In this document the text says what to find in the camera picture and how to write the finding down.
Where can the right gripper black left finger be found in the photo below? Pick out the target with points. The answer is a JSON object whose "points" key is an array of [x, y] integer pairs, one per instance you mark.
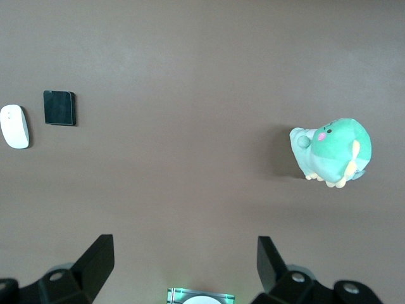
{"points": [[91, 269]]}

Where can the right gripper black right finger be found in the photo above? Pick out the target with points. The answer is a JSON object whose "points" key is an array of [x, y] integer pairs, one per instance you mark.
{"points": [[272, 272]]}

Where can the white computer mouse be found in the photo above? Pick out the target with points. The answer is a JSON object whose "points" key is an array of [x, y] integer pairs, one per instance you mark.
{"points": [[14, 126]]}

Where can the black square phone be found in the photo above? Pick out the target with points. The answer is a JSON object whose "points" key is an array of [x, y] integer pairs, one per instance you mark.
{"points": [[58, 107]]}

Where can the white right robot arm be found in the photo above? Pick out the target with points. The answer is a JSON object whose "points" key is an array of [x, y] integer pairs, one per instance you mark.
{"points": [[202, 301]]}

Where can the green dinosaur plush toy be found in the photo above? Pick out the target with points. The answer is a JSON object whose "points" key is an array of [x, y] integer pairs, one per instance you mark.
{"points": [[335, 149]]}

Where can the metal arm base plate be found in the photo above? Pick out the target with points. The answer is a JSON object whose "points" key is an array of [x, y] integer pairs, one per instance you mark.
{"points": [[174, 296]]}

